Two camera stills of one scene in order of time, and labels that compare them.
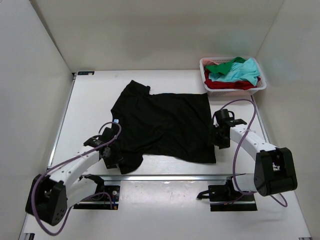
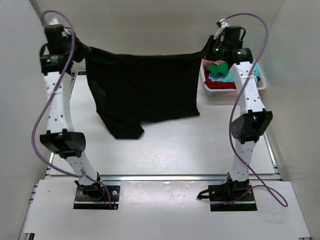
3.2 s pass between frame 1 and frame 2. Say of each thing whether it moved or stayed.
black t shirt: moved
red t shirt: stayed
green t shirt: stayed
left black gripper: moved
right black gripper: moved
